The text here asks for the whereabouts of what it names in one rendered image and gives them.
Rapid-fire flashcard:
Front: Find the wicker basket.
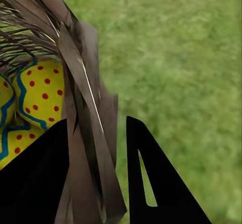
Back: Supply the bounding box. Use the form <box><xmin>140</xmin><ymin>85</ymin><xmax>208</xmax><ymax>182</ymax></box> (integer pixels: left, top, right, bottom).
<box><xmin>0</xmin><ymin>0</ymin><xmax>127</xmax><ymax>224</ymax></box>

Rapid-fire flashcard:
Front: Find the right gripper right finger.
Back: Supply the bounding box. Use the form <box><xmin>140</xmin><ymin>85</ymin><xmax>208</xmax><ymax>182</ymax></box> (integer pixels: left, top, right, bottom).
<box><xmin>126</xmin><ymin>116</ymin><xmax>212</xmax><ymax>224</ymax></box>

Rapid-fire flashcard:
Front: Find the easter egg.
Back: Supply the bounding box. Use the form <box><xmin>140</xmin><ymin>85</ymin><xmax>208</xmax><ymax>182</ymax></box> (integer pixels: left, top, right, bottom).
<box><xmin>0</xmin><ymin>119</ymin><xmax>47</xmax><ymax>170</ymax></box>
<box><xmin>0</xmin><ymin>72</ymin><xmax>17</xmax><ymax>131</ymax></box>
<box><xmin>12</xmin><ymin>61</ymin><xmax>65</xmax><ymax>130</ymax></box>

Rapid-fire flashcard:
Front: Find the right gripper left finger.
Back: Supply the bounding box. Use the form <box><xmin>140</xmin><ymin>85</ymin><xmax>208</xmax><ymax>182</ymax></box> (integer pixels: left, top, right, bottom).
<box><xmin>0</xmin><ymin>119</ymin><xmax>70</xmax><ymax>224</ymax></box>

